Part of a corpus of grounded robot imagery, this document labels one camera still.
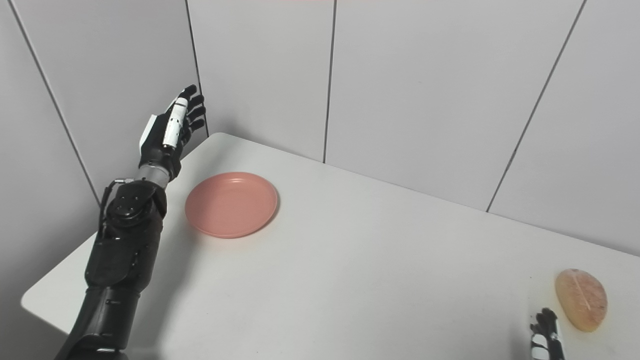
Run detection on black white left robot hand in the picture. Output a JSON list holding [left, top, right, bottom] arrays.
[[138, 84, 207, 182]]

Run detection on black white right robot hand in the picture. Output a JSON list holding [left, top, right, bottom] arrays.
[[530, 308, 566, 360]]

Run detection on oval bread roll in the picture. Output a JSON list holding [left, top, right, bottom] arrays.
[[554, 268, 608, 333]]

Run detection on pink round plate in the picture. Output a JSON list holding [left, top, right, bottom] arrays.
[[184, 172, 279, 239]]

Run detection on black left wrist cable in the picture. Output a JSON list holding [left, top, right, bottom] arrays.
[[97, 177, 136, 237]]

